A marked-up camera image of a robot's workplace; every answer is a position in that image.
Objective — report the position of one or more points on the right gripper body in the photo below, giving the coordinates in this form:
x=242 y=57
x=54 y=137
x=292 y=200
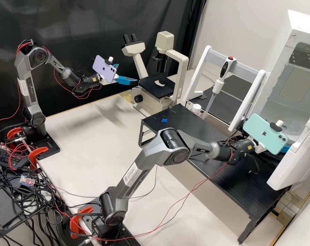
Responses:
x=261 y=148

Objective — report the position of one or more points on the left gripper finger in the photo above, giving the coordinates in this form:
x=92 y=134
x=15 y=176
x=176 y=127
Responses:
x=116 y=68
x=125 y=80

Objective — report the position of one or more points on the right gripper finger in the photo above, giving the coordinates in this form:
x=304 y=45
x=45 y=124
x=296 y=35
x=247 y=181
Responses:
x=286 y=148

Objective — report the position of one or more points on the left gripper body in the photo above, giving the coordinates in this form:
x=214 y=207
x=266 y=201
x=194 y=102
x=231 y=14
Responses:
x=115 y=80

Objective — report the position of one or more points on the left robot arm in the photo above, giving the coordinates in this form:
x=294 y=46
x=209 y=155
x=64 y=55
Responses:
x=28 y=87

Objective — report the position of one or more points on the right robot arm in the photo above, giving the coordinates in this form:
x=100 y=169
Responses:
x=170 y=148

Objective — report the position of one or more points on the incubator door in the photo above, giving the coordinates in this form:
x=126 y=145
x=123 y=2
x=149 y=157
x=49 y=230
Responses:
x=293 y=166

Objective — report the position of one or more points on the petri dish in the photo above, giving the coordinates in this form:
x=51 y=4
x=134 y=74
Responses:
x=295 y=129

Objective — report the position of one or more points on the white incubator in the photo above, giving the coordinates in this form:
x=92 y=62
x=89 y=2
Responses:
x=301 y=25

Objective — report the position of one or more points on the cream microscope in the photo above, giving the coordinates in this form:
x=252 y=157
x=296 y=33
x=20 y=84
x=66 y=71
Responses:
x=150 y=102

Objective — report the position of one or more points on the white pipette stand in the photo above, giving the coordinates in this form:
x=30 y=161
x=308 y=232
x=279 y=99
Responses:
x=247 y=102

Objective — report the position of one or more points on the white-capped bottle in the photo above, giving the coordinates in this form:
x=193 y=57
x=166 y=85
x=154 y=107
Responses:
x=196 y=107

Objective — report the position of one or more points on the pipette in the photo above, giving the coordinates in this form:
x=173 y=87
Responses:
x=225 y=68

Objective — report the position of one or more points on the orange clamp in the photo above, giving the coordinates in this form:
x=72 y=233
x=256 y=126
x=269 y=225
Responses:
x=74 y=223
x=34 y=153
x=11 y=134

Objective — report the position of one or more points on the black power adapter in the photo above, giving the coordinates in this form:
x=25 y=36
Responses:
x=9 y=157

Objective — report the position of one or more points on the small circuit board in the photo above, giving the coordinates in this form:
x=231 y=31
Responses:
x=27 y=180

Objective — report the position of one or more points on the black box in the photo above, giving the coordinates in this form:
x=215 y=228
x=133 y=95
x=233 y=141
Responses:
x=4 y=205

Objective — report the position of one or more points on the left wrist camera phone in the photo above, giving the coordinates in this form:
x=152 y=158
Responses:
x=103 y=66

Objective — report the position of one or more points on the wrist camera phone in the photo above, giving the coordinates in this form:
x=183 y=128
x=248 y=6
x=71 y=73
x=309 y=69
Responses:
x=103 y=66
x=262 y=133

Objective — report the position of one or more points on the right wrist camera phone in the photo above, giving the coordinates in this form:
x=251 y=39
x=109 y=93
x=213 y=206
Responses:
x=262 y=133

